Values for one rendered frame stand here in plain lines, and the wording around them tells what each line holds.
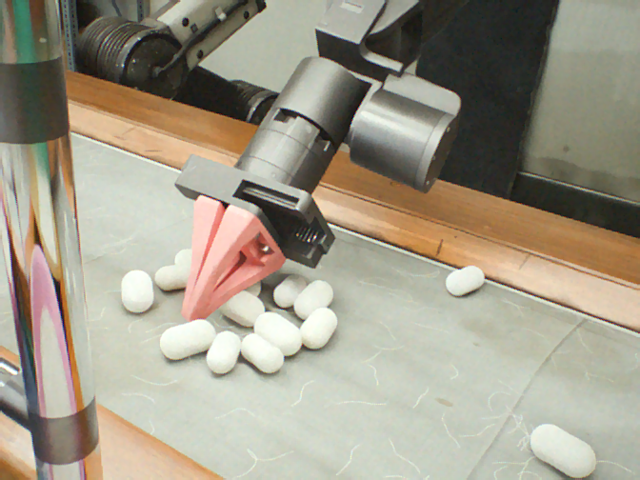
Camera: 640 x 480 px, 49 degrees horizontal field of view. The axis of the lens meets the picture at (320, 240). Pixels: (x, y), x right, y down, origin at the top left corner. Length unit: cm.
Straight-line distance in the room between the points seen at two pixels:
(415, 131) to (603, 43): 203
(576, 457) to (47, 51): 32
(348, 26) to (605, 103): 204
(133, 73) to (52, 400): 87
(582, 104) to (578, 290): 197
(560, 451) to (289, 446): 15
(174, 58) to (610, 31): 166
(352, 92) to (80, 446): 32
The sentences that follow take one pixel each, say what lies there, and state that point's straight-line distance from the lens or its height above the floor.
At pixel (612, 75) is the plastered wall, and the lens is 249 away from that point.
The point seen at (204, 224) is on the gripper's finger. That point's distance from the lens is 46.
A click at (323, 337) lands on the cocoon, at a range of 46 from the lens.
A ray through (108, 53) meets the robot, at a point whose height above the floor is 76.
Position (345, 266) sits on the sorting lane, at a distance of 56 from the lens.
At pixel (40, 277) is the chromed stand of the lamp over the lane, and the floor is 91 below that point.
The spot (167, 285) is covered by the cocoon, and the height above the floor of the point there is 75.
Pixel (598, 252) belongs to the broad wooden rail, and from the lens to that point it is 61.
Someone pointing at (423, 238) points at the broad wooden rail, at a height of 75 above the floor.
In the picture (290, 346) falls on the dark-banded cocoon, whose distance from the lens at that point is 45.
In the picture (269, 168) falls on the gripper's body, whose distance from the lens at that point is 46.
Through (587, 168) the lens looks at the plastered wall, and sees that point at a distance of 257.
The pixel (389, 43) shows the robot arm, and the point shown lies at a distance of 53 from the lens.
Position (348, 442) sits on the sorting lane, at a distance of 41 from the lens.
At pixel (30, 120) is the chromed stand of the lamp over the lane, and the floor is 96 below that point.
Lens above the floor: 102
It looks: 28 degrees down
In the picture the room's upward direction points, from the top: 5 degrees clockwise
